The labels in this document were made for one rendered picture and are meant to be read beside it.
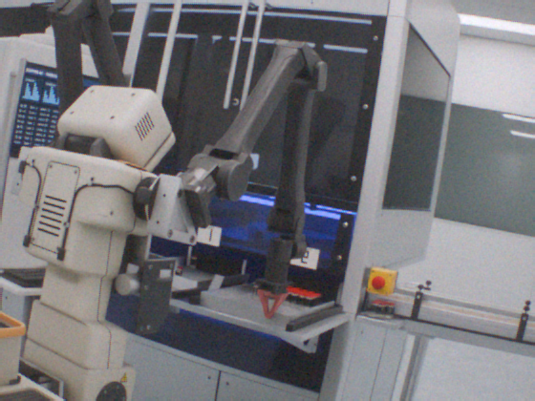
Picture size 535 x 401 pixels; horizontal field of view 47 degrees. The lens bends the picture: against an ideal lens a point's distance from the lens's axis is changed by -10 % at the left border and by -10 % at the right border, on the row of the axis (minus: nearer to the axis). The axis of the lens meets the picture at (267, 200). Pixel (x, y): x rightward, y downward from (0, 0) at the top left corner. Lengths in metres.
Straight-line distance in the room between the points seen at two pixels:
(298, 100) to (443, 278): 5.18
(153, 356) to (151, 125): 1.21
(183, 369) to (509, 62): 5.12
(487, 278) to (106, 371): 5.48
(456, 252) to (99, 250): 5.50
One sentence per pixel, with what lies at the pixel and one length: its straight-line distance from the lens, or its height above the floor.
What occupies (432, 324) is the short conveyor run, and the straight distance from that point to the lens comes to 2.09.
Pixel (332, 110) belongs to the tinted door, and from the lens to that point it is 2.07.
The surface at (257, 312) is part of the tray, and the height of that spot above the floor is 0.90.
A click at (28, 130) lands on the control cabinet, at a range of 2.15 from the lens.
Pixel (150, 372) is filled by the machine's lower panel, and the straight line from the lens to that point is 2.41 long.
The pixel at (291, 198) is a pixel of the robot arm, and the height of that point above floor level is 1.21.
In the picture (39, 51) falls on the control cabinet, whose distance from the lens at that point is 2.16.
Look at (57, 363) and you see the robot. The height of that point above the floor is 0.79.
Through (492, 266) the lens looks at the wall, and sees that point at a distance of 6.57.
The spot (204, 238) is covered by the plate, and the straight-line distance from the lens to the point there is 2.22.
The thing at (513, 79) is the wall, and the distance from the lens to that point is 6.67.
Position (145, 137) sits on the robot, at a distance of 1.34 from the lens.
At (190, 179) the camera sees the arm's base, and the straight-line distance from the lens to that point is 1.25.
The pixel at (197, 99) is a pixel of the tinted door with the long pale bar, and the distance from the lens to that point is 2.28.
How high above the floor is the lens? 1.28
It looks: 3 degrees down
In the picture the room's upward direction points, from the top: 10 degrees clockwise
